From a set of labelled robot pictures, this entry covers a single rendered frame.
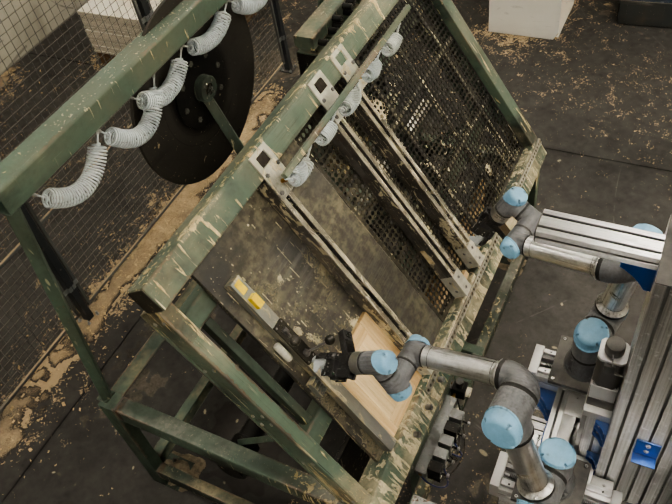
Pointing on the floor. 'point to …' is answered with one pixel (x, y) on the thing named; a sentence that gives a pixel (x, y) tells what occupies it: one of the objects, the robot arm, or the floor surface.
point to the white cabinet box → (529, 17)
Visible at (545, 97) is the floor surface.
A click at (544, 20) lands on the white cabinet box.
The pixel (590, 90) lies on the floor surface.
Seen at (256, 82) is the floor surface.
